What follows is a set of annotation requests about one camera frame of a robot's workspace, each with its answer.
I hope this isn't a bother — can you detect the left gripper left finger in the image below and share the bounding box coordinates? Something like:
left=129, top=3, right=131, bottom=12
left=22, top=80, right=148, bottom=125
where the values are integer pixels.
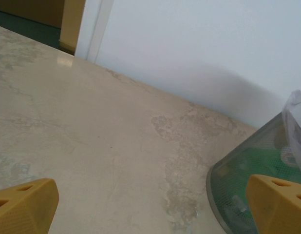
left=0, top=177, right=60, bottom=234

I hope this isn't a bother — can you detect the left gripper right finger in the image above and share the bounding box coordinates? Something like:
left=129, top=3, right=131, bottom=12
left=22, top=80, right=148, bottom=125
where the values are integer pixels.
left=245, top=174, right=301, bottom=234

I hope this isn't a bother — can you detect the green bottle with yellow cap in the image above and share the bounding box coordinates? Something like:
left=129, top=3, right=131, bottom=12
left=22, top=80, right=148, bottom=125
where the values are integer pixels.
left=228, top=146, right=300, bottom=234

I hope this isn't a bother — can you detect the grey mesh waste bin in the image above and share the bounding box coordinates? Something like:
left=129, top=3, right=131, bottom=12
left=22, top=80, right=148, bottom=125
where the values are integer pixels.
left=206, top=113, right=301, bottom=234

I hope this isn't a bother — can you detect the translucent plastic bin liner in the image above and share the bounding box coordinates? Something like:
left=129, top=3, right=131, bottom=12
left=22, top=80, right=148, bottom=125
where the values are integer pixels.
left=281, top=85, right=301, bottom=186

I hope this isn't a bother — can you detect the brown door jamb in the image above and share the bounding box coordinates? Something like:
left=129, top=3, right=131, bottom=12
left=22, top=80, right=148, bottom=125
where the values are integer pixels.
left=58, top=0, right=87, bottom=56

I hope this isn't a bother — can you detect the white door frame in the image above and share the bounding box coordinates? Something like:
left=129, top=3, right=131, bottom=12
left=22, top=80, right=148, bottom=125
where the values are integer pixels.
left=74, top=0, right=114, bottom=61

